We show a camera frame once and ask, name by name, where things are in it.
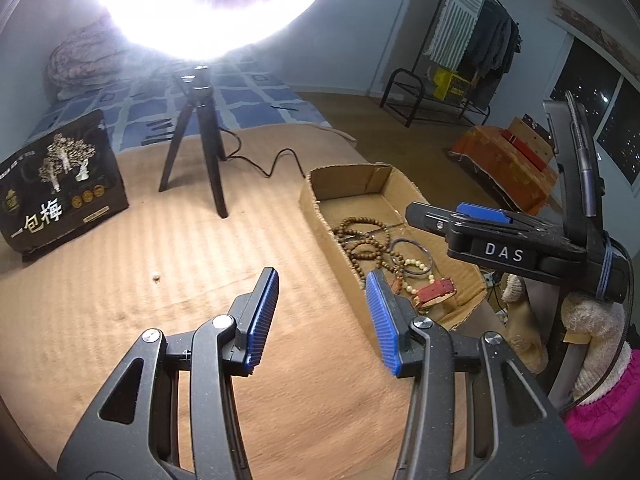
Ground orange cloth covered chest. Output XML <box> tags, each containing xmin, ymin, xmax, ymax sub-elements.
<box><xmin>447</xmin><ymin>125</ymin><xmax>561</xmax><ymax>216</ymax></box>

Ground black tripod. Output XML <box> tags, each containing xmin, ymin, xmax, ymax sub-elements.
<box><xmin>159</xmin><ymin>62</ymin><xmax>231</xmax><ymax>219</ymax></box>

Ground red watch strap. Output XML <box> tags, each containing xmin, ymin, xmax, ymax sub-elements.
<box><xmin>411</xmin><ymin>277</ymin><xmax>460</xmax><ymax>308</ymax></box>

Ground blue patterned bed sheet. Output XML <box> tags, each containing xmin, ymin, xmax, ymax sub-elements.
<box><xmin>27</xmin><ymin>45</ymin><xmax>331</xmax><ymax>153</ymax></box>

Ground black bangle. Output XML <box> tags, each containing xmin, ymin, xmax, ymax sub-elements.
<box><xmin>389</xmin><ymin>239</ymin><xmax>435</xmax><ymax>276</ymax></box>

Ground folded floral quilt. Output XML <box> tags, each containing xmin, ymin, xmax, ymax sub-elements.
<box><xmin>46</xmin><ymin>15</ymin><xmax>131</xmax><ymax>101</ymax></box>

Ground cream bead bracelet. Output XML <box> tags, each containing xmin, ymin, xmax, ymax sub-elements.
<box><xmin>400</xmin><ymin>257</ymin><xmax>436</xmax><ymax>296</ymax></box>

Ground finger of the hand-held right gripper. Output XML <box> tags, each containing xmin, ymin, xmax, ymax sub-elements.
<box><xmin>456</xmin><ymin>202</ymin><xmax>515</xmax><ymax>226</ymax></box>
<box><xmin>406</xmin><ymin>201</ymin><xmax>458</xmax><ymax>235</ymax></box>

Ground cardboard box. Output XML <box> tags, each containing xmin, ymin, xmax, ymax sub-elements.
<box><xmin>299</xmin><ymin>162</ymin><xmax>488</xmax><ymax>331</ymax></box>

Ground brown wooden bead necklace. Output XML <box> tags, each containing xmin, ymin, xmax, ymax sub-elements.
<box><xmin>332</xmin><ymin>216</ymin><xmax>408</xmax><ymax>286</ymax></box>

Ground person's right forearm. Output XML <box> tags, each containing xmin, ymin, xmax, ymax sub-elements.
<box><xmin>560</xmin><ymin>347</ymin><xmax>640</xmax><ymax>461</ymax></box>

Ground black power cable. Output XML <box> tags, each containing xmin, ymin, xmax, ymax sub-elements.
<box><xmin>220</xmin><ymin>127</ymin><xmax>308</xmax><ymax>181</ymax></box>

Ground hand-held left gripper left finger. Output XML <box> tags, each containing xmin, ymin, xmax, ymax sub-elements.
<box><xmin>56</xmin><ymin>266</ymin><xmax>280</xmax><ymax>480</ymax></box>

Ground dark hanging clothes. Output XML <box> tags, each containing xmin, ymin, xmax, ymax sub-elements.
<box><xmin>462</xmin><ymin>0</ymin><xmax>522</xmax><ymax>81</ymax></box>

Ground tan carton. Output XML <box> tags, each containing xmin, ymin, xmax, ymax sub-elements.
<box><xmin>507</xmin><ymin>116</ymin><xmax>557</xmax><ymax>171</ymax></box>

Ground striped white towel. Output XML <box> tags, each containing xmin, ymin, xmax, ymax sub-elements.
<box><xmin>427</xmin><ymin>0</ymin><xmax>486</xmax><ymax>68</ymax></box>

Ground yellow box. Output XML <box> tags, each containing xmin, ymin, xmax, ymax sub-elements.
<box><xmin>432</xmin><ymin>66</ymin><xmax>473</xmax><ymax>101</ymax></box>

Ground white ring light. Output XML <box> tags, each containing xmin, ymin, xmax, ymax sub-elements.
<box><xmin>92</xmin><ymin>0</ymin><xmax>346</xmax><ymax>58</ymax></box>

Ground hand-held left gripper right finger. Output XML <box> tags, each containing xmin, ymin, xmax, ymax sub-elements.
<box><xmin>365</xmin><ymin>269</ymin><xmax>586</xmax><ymax>480</ymax></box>

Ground dark window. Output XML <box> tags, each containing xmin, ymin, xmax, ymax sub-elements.
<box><xmin>547</xmin><ymin>20</ymin><xmax>640</xmax><ymax>186</ymax></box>

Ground black snack bag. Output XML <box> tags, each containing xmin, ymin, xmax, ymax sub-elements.
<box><xmin>0</xmin><ymin>109</ymin><xmax>131</xmax><ymax>261</ymax></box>

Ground brown board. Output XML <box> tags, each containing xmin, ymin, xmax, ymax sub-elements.
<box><xmin>370</xmin><ymin>0</ymin><xmax>446</xmax><ymax>96</ymax></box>

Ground black clothes rack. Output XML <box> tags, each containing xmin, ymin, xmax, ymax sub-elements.
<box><xmin>412</xmin><ymin>0</ymin><xmax>523</xmax><ymax>121</ymax></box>

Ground person's right hand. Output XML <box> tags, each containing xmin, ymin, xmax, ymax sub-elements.
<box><xmin>500</xmin><ymin>274</ymin><xmax>632</xmax><ymax>405</ymax></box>

